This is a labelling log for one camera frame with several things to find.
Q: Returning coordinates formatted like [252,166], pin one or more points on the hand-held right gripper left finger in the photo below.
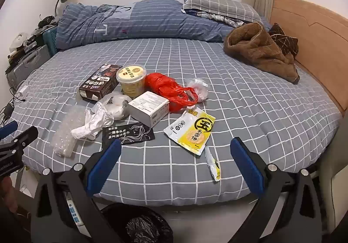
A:
[106,161]

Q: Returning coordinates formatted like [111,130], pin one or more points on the brown diamond pattern cloth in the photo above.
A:
[282,39]

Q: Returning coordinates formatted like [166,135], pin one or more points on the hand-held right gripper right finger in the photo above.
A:
[246,166]

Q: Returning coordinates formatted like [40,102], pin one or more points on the white round object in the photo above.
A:
[18,41]

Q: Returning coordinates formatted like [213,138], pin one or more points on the wooden headboard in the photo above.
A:
[312,41]

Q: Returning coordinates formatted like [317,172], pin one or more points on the grey checked bed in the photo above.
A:
[190,69]

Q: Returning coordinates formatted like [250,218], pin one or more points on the grey suitcase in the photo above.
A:
[27,66]

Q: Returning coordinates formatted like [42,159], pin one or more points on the clear plastic bag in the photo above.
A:
[198,88]

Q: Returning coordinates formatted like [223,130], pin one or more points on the cream chair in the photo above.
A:
[334,177]

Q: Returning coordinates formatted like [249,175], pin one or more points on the dark patterned cloth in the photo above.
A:
[225,20]

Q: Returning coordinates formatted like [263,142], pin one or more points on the black-lined trash bin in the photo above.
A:
[141,226]

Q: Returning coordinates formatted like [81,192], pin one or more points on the small yellow white sachet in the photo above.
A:
[214,168]

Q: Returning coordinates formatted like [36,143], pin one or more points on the white power strip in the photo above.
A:
[72,210]

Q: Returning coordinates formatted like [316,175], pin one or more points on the white charger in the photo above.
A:
[25,92]

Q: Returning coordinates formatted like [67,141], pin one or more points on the black power adapter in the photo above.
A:
[8,109]

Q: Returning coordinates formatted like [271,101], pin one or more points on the white cardboard box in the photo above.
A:
[146,109]

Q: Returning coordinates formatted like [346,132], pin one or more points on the yellow white snack packet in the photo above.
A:
[190,131]

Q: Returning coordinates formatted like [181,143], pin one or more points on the clear bubble wrap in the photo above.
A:
[64,137]

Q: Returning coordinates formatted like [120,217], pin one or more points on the blue striped quilt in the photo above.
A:
[163,20]

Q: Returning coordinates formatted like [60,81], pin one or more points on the grey checked pillow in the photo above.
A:
[217,3]

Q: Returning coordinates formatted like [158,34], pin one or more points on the black bag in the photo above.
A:
[47,21]

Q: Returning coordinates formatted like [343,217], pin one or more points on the white paper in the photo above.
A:
[92,123]

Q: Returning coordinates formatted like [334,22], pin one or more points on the black wipe packet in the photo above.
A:
[127,134]

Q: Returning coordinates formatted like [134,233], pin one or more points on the yellow lidded cup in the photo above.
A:
[132,82]

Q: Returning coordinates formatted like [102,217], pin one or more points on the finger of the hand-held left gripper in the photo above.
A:
[24,135]
[8,128]

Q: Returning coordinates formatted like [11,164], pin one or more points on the teal suitcase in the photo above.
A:
[50,39]

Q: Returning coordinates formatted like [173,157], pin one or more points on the brown fleece garment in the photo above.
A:
[258,50]

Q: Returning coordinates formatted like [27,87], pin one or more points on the brown snack box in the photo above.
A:
[98,82]

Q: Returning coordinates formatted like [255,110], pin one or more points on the red plastic bag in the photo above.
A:
[160,85]

